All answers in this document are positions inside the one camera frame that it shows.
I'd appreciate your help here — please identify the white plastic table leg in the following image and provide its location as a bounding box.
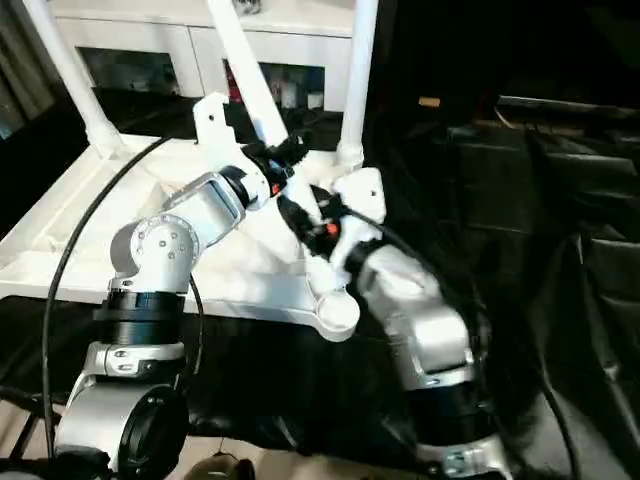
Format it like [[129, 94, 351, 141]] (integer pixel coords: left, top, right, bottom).
[[21, 0, 127, 162], [206, 0, 351, 301], [335, 0, 382, 174]]

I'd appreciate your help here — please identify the white plastic table top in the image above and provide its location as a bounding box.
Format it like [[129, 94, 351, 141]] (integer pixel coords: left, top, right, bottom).
[[0, 134, 362, 345]]

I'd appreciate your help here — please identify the black mat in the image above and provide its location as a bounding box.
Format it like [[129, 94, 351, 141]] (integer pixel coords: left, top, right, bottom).
[[0, 87, 640, 480]]

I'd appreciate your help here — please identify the white cabinet with glass doors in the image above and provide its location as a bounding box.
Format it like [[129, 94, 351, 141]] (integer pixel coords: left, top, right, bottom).
[[52, 0, 362, 115]]

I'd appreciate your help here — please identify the black flat board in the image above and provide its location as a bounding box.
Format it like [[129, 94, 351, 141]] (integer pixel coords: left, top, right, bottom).
[[493, 93, 640, 120]]

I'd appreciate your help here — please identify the grey brown curtain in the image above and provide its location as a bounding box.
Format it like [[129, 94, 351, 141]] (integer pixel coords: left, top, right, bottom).
[[0, 0, 57, 142]]

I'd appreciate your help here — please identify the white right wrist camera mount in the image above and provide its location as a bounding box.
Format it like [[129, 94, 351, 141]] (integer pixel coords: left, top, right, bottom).
[[328, 168, 390, 282]]

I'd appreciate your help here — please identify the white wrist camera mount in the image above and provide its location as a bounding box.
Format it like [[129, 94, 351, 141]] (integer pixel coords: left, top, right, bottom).
[[328, 168, 390, 282], [192, 92, 275, 212]]

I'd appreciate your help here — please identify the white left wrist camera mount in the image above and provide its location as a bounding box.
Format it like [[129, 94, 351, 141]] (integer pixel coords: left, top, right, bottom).
[[192, 92, 275, 212]]

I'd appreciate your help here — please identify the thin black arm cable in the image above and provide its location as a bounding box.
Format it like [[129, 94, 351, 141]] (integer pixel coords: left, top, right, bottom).
[[185, 276, 205, 384]]

